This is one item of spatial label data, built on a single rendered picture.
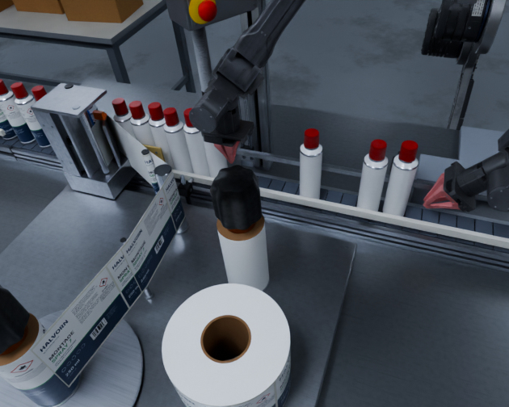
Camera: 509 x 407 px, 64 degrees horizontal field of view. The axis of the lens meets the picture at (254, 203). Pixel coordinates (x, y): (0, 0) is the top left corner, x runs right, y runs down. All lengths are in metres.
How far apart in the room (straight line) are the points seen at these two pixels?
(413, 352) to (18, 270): 0.88
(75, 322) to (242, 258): 0.30
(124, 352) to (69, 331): 0.14
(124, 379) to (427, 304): 0.62
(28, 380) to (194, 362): 0.26
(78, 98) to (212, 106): 0.40
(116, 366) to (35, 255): 0.39
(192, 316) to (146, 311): 0.22
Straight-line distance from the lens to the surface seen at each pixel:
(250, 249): 0.75
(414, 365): 0.89
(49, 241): 1.13
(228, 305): 0.70
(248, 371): 0.65
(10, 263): 1.13
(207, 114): 0.78
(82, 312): 0.77
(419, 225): 0.99
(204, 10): 0.87
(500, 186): 0.85
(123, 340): 0.88
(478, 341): 0.96
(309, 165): 0.95
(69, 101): 1.07
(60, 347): 0.77
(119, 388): 0.84
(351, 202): 1.05
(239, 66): 0.80
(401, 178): 0.94
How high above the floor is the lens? 1.63
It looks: 45 degrees down
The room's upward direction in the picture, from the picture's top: 6 degrees counter-clockwise
